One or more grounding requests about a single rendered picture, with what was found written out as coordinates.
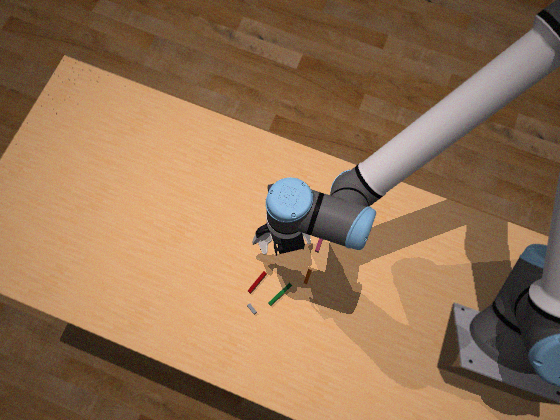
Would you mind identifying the green rod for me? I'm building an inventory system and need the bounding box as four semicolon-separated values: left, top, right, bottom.
268;283;292;306

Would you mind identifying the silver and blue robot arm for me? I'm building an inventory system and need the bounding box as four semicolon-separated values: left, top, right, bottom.
265;0;560;388

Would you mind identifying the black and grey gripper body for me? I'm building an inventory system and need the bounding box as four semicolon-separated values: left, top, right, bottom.
271;232;305;256

